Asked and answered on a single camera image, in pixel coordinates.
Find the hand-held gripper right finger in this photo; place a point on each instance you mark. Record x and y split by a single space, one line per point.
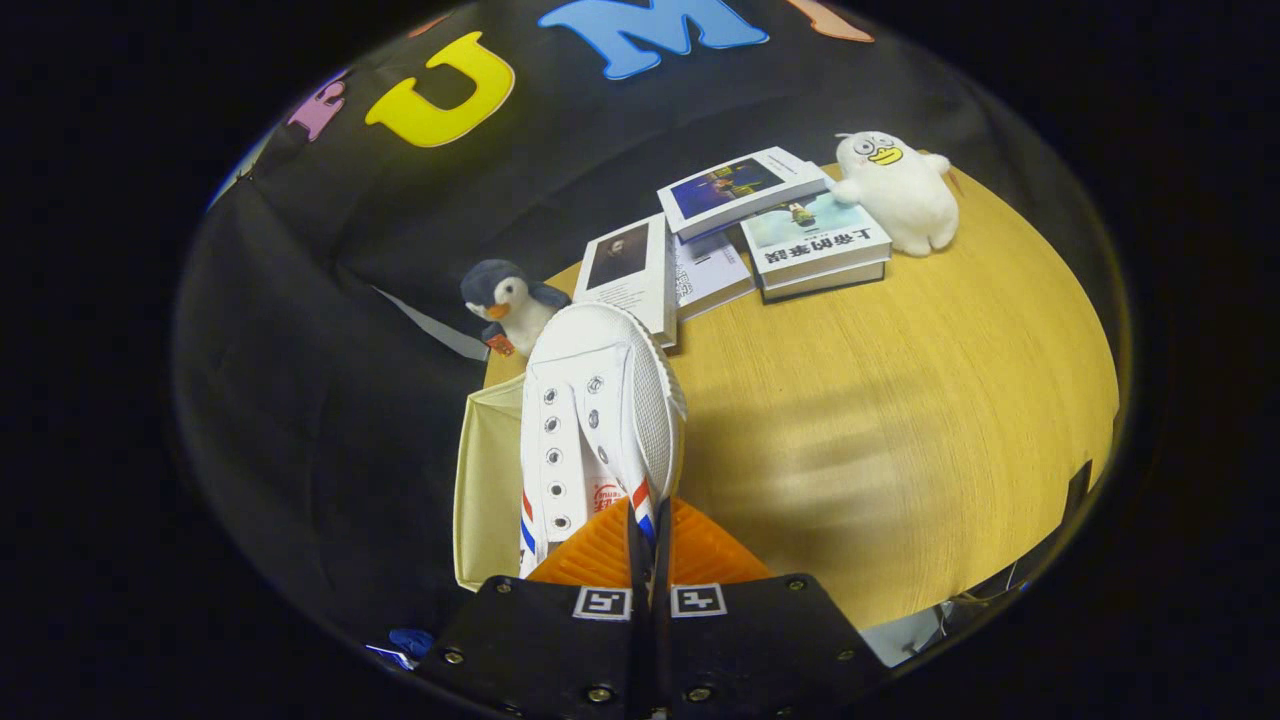
760 645

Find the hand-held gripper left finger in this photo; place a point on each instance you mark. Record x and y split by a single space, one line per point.
540 645

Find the beige fabric storage box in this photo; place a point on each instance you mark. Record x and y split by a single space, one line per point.
490 480

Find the white canvas shoe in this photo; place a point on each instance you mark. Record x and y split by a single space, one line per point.
590 400

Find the black backdrop cloth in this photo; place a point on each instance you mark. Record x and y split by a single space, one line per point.
320 400

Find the grey penguin plush toy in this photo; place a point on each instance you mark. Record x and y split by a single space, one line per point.
510 300

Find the white printed booklet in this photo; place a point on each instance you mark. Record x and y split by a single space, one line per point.
710 275

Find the book with portrait cover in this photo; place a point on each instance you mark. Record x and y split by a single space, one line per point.
625 265

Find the thick book with teal cover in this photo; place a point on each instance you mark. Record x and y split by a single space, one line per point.
815 245

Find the book with blue picture cover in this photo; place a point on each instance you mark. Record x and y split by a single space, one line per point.
730 185

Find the white duck plush toy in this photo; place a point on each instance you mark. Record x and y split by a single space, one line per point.
900 195

